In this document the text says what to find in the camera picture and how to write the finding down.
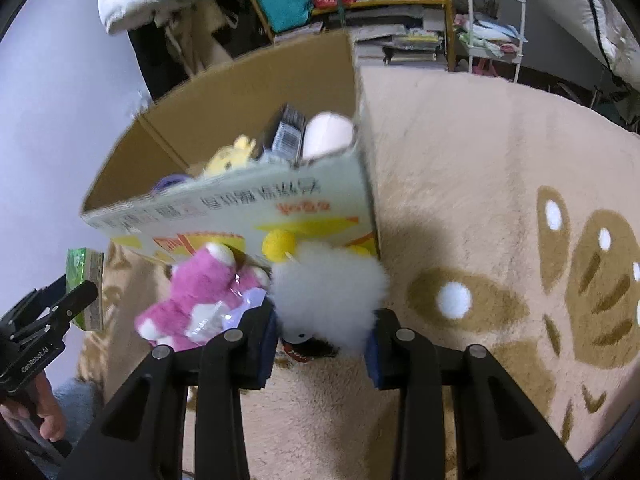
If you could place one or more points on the wooden shelf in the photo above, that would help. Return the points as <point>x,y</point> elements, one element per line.
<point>400,2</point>

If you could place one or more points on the pink plush bear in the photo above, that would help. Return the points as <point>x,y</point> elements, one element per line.
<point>195,285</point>

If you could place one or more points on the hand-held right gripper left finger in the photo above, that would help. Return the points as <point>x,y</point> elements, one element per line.
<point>270,345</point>

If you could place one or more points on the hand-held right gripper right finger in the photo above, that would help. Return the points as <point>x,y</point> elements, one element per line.
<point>372,362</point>

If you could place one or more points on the white padded chair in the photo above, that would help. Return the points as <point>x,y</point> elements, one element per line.
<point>600,20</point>

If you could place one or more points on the white trolley cart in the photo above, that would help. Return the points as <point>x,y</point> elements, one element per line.
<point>492,35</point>

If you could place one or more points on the person's left hand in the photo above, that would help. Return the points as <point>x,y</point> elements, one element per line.
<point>52,410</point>

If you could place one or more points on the person's left forearm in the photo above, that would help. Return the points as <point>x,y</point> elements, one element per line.
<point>80,400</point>

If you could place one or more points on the purple haired plush doll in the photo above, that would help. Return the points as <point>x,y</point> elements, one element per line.
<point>170,183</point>

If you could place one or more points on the beige coat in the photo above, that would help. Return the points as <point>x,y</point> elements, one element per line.
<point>200,35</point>

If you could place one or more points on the white fluffy plush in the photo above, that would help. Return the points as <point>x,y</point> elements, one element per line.
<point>325,285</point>

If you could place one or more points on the stack of books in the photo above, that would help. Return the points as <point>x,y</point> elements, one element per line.
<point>300,30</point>

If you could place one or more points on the black coat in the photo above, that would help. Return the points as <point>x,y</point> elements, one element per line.
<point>155,65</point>

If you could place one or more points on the black card box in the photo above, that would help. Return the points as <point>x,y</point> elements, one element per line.
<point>287,132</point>

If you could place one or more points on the green packet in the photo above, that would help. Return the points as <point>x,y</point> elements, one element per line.
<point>82,270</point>

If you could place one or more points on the printed cardboard box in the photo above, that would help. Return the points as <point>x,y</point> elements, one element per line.
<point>240,210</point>

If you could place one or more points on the pile of books and papers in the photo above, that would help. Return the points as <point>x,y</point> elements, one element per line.
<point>400,40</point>

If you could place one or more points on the yellow plush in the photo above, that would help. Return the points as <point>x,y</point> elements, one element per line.
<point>230,157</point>

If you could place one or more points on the pink swirl roll plush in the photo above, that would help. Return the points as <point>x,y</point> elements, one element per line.
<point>325,132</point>

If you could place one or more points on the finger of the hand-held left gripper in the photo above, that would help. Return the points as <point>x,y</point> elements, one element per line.
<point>75,300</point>
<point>30,302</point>

